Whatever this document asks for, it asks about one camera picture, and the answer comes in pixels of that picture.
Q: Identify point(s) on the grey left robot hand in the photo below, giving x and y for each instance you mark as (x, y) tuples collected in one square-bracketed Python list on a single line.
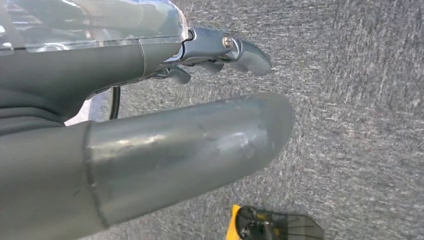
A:
[(165, 149)]

